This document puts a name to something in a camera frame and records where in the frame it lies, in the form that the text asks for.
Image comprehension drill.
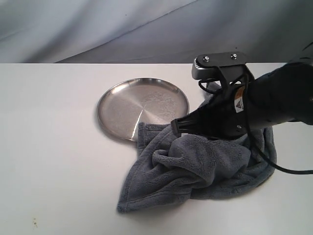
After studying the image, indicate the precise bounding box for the white backdrop sheet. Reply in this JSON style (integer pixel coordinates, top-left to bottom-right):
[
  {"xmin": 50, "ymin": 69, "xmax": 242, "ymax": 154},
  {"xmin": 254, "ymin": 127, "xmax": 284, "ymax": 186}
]
[{"xmin": 0, "ymin": 0, "xmax": 313, "ymax": 63}]

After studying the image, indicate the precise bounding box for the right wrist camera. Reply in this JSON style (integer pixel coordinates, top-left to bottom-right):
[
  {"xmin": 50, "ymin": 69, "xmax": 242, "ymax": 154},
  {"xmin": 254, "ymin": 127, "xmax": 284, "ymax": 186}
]
[{"xmin": 191, "ymin": 51, "xmax": 247, "ymax": 82}]

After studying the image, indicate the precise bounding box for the round steel plate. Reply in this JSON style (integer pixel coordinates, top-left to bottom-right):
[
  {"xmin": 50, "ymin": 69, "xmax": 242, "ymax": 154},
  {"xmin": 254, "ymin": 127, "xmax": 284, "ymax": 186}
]
[{"xmin": 96, "ymin": 78, "xmax": 189, "ymax": 141}]

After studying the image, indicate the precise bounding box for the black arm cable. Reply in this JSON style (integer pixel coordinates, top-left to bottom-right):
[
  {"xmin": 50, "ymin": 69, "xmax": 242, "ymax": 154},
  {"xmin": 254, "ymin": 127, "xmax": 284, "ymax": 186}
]
[{"xmin": 198, "ymin": 73, "xmax": 313, "ymax": 175}]

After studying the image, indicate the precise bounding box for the grey fleece towel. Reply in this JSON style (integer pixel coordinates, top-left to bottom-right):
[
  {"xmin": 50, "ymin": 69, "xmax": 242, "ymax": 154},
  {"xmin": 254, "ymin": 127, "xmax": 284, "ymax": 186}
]
[{"xmin": 117, "ymin": 122, "xmax": 274, "ymax": 213}]

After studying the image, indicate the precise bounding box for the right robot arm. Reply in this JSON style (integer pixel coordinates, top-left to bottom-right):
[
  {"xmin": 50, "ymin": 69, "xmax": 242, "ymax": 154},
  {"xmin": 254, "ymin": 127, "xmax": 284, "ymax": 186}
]
[{"xmin": 171, "ymin": 45, "xmax": 313, "ymax": 140}]

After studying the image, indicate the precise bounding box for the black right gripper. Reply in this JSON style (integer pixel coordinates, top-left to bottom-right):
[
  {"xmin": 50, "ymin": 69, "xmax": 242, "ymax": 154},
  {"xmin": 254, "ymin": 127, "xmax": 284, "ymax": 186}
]
[{"xmin": 171, "ymin": 64, "xmax": 254, "ymax": 140}]

